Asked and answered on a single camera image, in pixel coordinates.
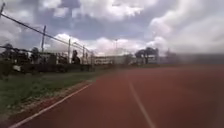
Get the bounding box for pale long building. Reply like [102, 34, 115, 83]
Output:
[93, 55, 134, 66]

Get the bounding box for group of dark trees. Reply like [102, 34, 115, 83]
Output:
[133, 46, 161, 65]

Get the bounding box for dark fence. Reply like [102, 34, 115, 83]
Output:
[0, 61, 95, 76]

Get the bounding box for row of poles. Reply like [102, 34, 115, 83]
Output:
[0, 2, 95, 66]

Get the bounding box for overhead wires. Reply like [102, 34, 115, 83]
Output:
[0, 12, 93, 54]

